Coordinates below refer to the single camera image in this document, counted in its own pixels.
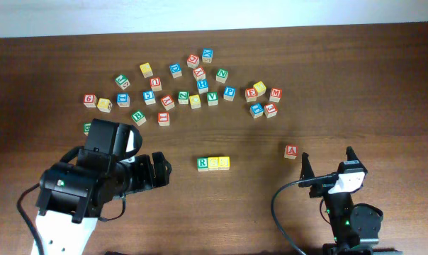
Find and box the yellow block top left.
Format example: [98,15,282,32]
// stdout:
[139,62,153,78]

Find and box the green b block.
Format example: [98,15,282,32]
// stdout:
[131,110,147,126]
[83,123,91,135]

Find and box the green Z block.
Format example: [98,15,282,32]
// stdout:
[178,91,189,105]

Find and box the red X block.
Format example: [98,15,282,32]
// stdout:
[193,67,206,81]

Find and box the red C block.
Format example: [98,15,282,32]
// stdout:
[186,55,200,69]

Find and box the red Y block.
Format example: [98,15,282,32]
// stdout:
[161,95,175,111]

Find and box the yellow block centre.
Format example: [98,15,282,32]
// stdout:
[189,94,201,109]

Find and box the red 3 block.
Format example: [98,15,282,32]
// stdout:
[264,103,278,118]

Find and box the red U block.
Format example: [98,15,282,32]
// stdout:
[150,77,162,91]

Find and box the blue H block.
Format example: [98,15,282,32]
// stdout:
[197,79,209,94]

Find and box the yellow S block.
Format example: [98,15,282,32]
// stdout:
[208,157,220,171]
[218,157,230,170]

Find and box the red E block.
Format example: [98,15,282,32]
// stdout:
[245,88,257,103]

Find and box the green V block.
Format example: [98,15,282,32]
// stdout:
[207,92,218,106]

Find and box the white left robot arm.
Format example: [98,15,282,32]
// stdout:
[32,152,172,254]

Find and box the blue P block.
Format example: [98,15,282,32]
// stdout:
[223,86,236,101]

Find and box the red 6 block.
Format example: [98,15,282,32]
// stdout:
[83,94,97,108]

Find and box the green B block far left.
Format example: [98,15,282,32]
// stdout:
[83,123,91,135]

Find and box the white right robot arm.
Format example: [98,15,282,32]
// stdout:
[298,147,383,254]

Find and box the red M block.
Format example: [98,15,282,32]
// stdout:
[269,88,282,103]

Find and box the blue D block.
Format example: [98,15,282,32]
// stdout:
[169,63,182,79]

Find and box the red A block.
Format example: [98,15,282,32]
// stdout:
[284,144,298,159]

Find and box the blue T block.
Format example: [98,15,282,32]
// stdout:
[249,103,264,118]

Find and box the green R block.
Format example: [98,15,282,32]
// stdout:
[196,157,209,171]

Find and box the yellow block near E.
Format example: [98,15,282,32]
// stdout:
[253,81,266,97]

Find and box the green N block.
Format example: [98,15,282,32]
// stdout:
[216,69,229,84]

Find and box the blue X block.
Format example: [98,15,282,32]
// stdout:
[201,48,213,63]

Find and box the yellow block far left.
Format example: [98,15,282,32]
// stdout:
[96,98,113,113]

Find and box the blue 5 block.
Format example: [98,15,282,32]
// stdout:
[142,91,156,105]

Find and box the red I block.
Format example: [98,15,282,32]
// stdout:
[158,112,170,126]

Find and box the green J block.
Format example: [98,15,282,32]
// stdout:
[114,74,130,90]

